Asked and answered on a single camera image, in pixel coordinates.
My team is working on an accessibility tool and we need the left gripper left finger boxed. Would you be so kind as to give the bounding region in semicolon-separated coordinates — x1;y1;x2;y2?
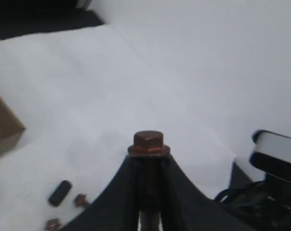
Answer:
61;155;143;231

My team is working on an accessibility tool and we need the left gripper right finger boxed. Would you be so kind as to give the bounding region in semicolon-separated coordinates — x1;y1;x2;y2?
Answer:
157;155;250;231

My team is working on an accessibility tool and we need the copper hex flange bolt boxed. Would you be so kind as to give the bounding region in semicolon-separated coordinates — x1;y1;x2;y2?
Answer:
74;193;92;208
127;130;171;231
44;218;62;231

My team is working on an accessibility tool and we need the cardboard box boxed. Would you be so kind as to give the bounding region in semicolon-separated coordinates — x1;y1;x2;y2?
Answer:
0;85;26;163

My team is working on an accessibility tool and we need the black cylindrical sleeve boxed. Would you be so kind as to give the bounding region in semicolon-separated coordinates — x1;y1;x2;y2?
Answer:
48;180;72;207

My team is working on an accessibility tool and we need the black cable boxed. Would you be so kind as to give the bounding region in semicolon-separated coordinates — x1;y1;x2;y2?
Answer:
214;180;265;205

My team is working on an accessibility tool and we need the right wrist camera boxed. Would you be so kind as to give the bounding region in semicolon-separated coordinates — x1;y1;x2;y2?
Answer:
249;129;291;179

